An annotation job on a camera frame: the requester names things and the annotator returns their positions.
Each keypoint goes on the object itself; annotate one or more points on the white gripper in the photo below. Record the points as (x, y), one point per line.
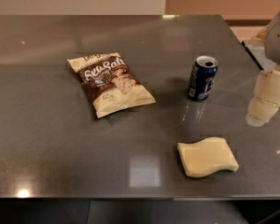
(278, 39)

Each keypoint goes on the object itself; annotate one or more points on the blue pepsi can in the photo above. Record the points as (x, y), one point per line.
(202, 78)

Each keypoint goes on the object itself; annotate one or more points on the brown sea salt chip bag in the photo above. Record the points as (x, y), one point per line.
(109, 83)

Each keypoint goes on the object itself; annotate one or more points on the yellow wavy sponge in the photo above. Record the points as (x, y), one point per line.
(206, 157)

